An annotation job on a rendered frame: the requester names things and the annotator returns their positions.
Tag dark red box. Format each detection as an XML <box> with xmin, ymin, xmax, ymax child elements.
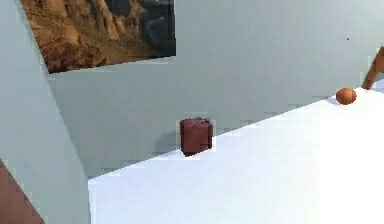
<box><xmin>179</xmin><ymin>117</ymin><xmax>214</xmax><ymax>158</ymax></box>

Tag brown rocky landscape picture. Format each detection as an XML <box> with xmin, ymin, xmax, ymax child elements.
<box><xmin>19</xmin><ymin>0</ymin><xmax>177</xmax><ymax>75</ymax></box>

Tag orange ball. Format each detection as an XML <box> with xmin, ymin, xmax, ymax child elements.
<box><xmin>335</xmin><ymin>87</ymin><xmax>358</xmax><ymax>106</ymax></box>

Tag brown wooden furniture leg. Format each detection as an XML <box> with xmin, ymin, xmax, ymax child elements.
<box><xmin>361</xmin><ymin>46</ymin><xmax>384</xmax><ymax>91</ymax></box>

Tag brown wooden door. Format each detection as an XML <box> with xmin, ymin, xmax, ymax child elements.
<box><xmin>0</xmin><ymin>159</ymin><xmax>46</xmax><ymax>224</ymax></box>

